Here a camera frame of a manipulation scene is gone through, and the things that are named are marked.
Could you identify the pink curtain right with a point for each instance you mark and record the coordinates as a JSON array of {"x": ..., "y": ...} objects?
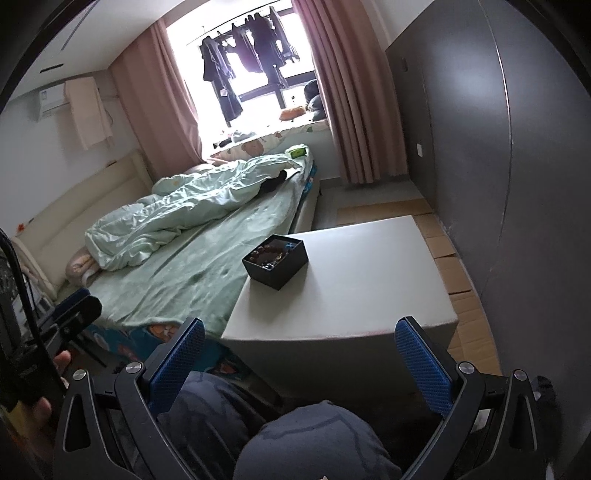
[{"x": 357, "y": 90}]

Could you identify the person's left hand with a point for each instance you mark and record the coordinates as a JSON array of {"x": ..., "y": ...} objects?
[{"x": 53, "y": 386}]

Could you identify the hanging dark clothes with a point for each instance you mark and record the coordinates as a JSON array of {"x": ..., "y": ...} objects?
[{"x": 262, "y": 47}]

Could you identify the bed with green sheet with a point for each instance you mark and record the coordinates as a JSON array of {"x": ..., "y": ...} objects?
[{"x": 200, "y": 272}]

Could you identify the black jewelry box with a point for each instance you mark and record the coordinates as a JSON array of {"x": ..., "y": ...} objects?
[{"x": 269, "y": 265}]

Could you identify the green quilt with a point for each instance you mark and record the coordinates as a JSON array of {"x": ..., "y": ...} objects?
[{"x": 129, "y": 235}]

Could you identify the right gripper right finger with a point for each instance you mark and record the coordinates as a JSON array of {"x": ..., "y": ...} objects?
[{"x": 489, "y": 423}]

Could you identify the pink curtain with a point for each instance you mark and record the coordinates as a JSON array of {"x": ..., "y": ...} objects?
[
  {"x": 357, "y": 90},
  {"x": 157, "y": 103}
]

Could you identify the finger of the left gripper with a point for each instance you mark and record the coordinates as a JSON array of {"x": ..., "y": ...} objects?
[
  {"x": 75, "y": 302},
  {"x": 71, "y": 324}
]

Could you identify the green toy on bed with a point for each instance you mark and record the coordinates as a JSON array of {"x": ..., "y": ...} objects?
[{"x": 297, "y": 151}]

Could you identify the person's dark trousers legs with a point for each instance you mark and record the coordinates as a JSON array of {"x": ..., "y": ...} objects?
[{"x": 222, "y": 431}]

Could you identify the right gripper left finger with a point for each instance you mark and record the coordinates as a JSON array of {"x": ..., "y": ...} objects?
[{"x": 88, "y": 447}]

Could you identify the white low table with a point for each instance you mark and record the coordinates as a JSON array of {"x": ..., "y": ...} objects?
[{"x": 329, "y": 332}]

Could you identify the pink curtain left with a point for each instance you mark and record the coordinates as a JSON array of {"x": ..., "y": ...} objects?
[{"x": 157, "y": 103}]

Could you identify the black item on bed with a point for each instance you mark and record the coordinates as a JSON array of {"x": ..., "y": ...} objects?
[{"x": 271, "y": 184}]

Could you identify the beige headboard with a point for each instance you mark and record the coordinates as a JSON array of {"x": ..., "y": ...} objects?
[{"x": 53, "y": 236}]

